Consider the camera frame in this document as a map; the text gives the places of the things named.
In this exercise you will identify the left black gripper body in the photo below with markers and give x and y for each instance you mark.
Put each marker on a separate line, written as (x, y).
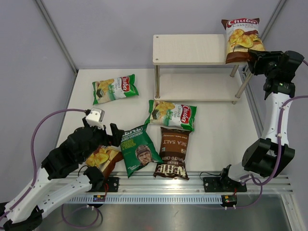
(100, 137)

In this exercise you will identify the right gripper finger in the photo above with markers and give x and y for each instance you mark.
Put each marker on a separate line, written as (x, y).
(253, 55)
(251, 66)

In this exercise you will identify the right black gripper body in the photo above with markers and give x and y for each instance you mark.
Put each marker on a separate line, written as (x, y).
(267, 62)

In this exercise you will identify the brown Chuba bag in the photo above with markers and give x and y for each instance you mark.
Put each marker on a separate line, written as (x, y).
(242, 35)
(105, 159)

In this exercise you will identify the brown Kettle sea salt bag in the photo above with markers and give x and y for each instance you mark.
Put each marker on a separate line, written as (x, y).
(173, 150)

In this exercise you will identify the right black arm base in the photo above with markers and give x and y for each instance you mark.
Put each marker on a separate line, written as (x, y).
(217, 185)

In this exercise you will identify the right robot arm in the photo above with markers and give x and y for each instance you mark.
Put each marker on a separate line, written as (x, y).
(270, 154)

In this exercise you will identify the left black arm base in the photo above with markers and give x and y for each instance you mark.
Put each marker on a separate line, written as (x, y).
(111, 184)

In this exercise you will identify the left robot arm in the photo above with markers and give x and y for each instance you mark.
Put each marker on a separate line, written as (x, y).
(26, 212)

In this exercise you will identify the green Real chips bag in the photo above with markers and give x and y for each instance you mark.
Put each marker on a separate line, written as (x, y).
(138, 149)

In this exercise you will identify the white two-tier shelf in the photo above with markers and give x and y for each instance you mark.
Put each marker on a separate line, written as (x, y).
(192, 67)

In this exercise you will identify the green Chuba bag far left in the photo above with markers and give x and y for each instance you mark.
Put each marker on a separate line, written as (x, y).
(114, 89)

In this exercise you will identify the green chuba bag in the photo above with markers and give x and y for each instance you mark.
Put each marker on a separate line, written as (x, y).
(171, 114)
(114, 89)

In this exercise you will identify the green Chuba bag centre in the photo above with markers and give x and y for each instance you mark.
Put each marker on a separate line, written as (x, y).
(171, 114)

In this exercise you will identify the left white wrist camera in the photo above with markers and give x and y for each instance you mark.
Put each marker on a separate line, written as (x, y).
(94, 117)

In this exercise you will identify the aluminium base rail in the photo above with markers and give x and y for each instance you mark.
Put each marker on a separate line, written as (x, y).
(143, 188)

